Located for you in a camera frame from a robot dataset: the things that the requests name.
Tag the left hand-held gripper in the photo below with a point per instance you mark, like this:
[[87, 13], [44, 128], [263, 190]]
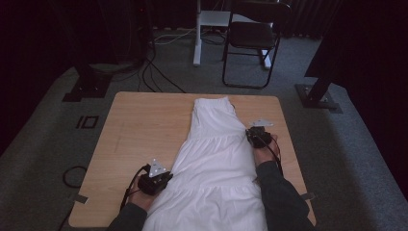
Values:
[[154, 184]]

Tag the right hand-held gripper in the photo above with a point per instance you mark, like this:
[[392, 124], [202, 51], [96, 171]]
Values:
[[258, 136]]

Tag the white tiered skirt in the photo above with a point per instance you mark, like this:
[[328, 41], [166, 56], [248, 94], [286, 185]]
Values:
[[215, 166]]

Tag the person's right hand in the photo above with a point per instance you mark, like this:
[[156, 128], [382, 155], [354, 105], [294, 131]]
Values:
[[264, 155]]

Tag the person's left hand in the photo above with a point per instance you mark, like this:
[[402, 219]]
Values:
[[139, 200]]

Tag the black stand base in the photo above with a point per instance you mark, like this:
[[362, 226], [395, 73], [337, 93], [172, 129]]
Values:
[[88, 86], [316, 96]]

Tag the grey tape piece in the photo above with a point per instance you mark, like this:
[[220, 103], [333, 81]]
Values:
[[81, 199], [307, 196]]

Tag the black folding chair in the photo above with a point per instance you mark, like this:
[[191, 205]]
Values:
[[251, 35]]

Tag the white desk frame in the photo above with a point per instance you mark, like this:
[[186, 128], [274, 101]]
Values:
[[197, 48]]

